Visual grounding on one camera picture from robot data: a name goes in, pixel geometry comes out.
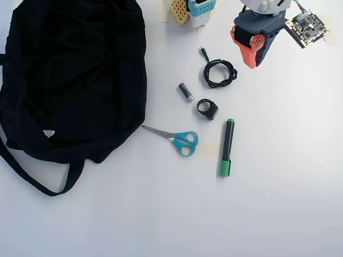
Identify blue-grey gripper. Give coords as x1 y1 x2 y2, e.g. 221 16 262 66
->
229 10 288 69

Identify black cable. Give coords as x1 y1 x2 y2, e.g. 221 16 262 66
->
198 46 239 89

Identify black fabric bag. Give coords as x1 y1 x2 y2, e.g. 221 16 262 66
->
0 0 148 198

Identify black cylindrical battery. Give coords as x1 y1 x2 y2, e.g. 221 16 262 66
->
178 82 195 103

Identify yellow perforated base block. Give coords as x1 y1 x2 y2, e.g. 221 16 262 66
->
170 0 189 27

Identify green and black marker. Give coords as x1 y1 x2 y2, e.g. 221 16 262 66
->
219 118 236 178

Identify long beige tape strip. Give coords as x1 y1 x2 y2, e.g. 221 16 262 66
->
158 0 172 22

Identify small beige tape strip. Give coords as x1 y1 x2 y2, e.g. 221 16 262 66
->
197 142 222 157

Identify square camera circuit board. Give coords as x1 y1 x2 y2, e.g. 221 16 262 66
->
285 9 331 50

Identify black ring device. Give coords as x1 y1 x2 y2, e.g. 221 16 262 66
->
196 98 219 121

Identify blue handled scissors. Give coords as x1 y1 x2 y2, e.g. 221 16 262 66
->
141 125 199 157

